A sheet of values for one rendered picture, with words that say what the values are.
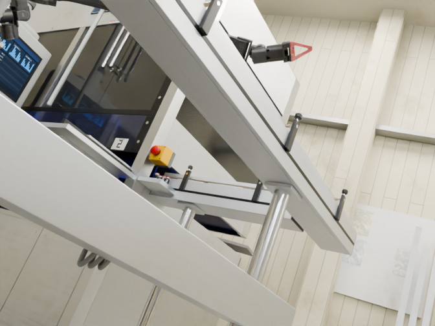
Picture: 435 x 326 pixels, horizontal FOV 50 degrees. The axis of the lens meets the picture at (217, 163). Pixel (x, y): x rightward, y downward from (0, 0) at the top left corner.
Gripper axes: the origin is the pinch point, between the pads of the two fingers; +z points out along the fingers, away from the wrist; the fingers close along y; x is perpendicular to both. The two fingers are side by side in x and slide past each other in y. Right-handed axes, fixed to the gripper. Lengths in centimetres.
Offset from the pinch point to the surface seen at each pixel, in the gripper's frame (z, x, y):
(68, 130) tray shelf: -88, -17, 10
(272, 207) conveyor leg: -16, -41, 39
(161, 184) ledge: -62, -46, -7
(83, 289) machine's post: -92, -78, 17
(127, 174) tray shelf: -77, -42, -11
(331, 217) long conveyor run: 2, -55, 18
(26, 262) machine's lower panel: -127, -75, -2
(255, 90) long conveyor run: -16, -5, 56
